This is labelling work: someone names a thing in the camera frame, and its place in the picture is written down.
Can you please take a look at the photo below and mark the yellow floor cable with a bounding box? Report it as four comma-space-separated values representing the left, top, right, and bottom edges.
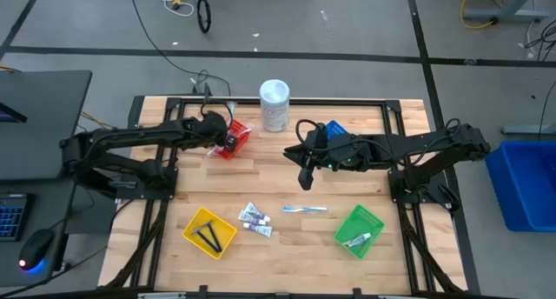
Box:
459, 0, 499, 30

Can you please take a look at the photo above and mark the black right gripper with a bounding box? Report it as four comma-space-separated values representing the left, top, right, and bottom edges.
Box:
283, 123, 356, 192

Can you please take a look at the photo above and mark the black computer desk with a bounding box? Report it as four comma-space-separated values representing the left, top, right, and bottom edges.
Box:
0, 70, 118, 287

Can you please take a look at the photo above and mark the white wipes canister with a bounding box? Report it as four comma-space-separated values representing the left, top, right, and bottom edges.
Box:
259, 78, 291, 133

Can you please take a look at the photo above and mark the black computer mouse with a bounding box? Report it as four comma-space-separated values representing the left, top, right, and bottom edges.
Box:
17, 228, 56, 272

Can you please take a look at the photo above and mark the grey desk leg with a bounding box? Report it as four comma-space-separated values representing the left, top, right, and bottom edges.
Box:
462, 0, 551, 24

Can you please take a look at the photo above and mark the white blue toothbrush in bag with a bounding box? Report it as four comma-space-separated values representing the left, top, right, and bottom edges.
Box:
280, 204, 330, 215

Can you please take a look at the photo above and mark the green plastic basket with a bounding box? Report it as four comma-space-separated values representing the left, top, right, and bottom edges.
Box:
333, 203, 386, 261

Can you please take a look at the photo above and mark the black desk monitor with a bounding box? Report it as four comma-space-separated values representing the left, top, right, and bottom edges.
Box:
0, 101, 29, 124

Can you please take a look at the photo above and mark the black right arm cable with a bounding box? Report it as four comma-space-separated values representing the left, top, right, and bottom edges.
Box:
294, 117, 326, 151

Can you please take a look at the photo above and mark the black coiled floor cable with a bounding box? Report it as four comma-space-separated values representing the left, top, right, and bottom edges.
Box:
196, 0, 213, 34

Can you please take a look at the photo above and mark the long black floor cable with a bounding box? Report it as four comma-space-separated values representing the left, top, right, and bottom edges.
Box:
128, 0, 232, 96

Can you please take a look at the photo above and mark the silver travel toothpaste tube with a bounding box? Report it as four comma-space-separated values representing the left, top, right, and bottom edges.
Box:
344, 231, 374, 249

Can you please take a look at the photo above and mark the red plastic basket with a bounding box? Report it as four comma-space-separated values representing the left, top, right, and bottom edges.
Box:
215, 118, 253, 161

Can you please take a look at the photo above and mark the black keyboard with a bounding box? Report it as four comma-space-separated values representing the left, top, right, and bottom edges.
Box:
0, 192, 31, 243

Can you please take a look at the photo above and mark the white teal toothbrush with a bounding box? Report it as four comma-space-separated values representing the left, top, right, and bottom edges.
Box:
205, 143, 227, 159

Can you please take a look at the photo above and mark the yellow plastic basket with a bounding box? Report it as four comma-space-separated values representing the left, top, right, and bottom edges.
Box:
182, 207, 238, 261

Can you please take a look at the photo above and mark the blue plastic basket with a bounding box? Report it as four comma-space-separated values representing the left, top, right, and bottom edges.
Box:
324, 119, 349, 140

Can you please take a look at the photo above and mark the blue plastic storage bin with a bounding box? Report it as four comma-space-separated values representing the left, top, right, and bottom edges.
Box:
485, 140, 556, 233

